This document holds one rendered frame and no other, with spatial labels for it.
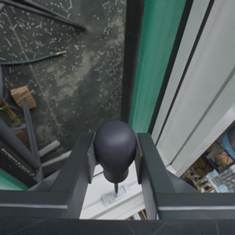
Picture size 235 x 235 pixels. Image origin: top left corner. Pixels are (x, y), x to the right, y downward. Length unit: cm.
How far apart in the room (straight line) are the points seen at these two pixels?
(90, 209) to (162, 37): 27
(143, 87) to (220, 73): 8
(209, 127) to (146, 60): 11
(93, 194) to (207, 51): 27
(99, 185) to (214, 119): 22
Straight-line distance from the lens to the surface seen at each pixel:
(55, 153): 132
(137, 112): 23
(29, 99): 125
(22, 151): 77
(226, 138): 93
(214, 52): 19
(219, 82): 20
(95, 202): 33
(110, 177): 18
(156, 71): 19
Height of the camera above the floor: 98
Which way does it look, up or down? 32 degrees down
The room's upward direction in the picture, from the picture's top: 149 degrees clockwise
